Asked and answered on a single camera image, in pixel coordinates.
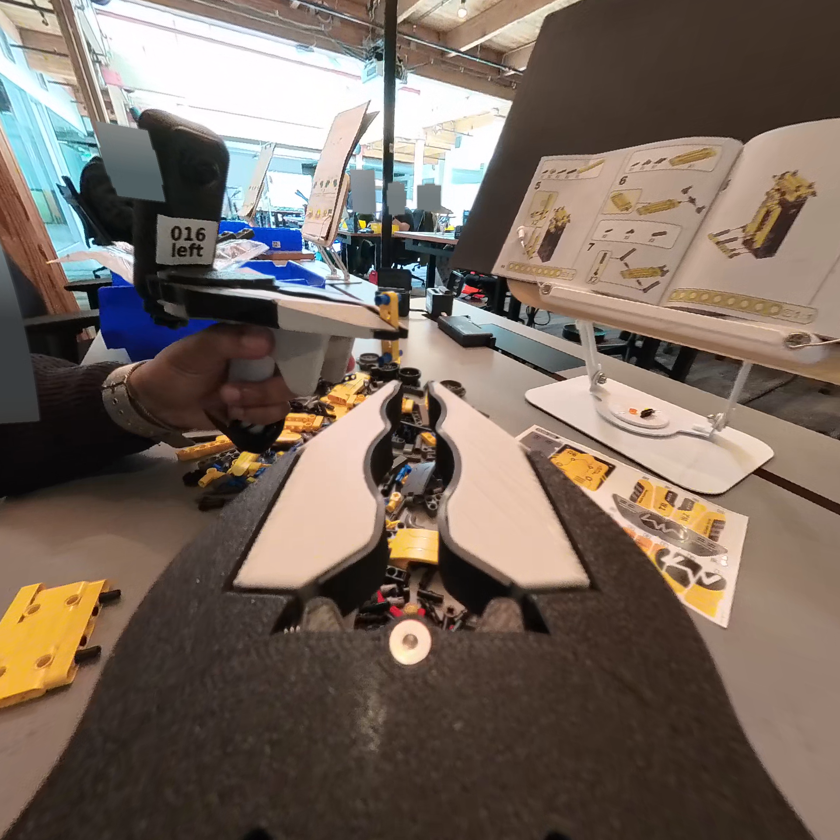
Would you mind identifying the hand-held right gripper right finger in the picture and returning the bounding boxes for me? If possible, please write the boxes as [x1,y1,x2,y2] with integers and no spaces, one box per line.
[427,381,592,610]

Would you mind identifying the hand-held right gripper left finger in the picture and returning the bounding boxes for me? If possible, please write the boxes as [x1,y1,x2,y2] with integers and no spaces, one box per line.
[231,379,404,605]

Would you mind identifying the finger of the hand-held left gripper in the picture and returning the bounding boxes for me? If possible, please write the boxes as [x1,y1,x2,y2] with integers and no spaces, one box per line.
[274,303,400,341]

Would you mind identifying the yellow toy beam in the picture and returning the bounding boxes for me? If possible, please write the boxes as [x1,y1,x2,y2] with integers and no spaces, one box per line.
[373,290,404,361]

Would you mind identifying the pile of toy building pieces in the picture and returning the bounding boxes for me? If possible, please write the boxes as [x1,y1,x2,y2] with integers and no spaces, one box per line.
[176,350,490,634]

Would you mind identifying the yellow toy panel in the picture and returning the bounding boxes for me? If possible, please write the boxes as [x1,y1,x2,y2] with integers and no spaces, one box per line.
[0,579,123,711]

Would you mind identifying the person's left forearm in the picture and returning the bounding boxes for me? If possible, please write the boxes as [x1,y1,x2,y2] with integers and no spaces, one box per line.
[0,353,158,498]

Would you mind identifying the person's left hand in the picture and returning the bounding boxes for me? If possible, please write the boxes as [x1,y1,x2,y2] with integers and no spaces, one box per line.
[128,325,296,437]

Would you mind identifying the blue plastic bin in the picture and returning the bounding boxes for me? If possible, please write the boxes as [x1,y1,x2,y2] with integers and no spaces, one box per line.
[97,218,328,352]

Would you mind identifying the clear plastic bags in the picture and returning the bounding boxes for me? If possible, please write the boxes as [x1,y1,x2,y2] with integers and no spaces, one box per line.
[47,238,271,271]

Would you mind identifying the instruction booklet on stand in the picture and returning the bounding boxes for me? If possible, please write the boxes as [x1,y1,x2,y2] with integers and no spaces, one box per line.
[301,100,380,280]

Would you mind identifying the black flat case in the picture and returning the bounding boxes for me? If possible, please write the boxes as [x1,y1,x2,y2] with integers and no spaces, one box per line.
[435,314,497,350]

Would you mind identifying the yellow grey sticker sheet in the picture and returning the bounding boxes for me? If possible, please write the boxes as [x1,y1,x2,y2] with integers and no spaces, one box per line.
[514,424,750,630]

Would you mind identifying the reddish wooden beam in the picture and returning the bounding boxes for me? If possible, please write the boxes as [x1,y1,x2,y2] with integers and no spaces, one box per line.
[0,121,83,316]

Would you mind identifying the white book stand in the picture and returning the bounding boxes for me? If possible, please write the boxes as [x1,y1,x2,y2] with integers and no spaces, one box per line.
[502,272,840,497]

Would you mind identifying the black pole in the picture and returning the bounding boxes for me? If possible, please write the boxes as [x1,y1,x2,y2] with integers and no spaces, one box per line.
[382,0,403,293]

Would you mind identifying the open instruction booklet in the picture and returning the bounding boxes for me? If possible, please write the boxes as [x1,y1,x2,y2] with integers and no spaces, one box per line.
[491,118,840,327]

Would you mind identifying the black backing board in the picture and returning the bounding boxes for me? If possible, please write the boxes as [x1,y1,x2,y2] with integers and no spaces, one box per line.
[448,0,840,299]

